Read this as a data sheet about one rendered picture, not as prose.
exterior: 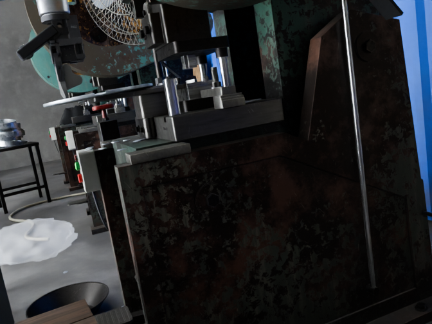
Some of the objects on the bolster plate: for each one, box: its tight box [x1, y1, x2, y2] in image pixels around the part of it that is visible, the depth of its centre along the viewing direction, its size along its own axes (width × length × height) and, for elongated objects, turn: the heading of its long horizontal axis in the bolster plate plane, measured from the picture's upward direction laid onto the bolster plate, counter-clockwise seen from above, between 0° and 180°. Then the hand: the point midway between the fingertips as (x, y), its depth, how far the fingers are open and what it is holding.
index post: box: [163, 76, 181, 116], centre depth 104 cm, size 3×3×10 cm
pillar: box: [219, 57, 231, 87], centre depth 119 cm, size 2×2×14 cm
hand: (63, 96), depth 112 cm, fingers closed
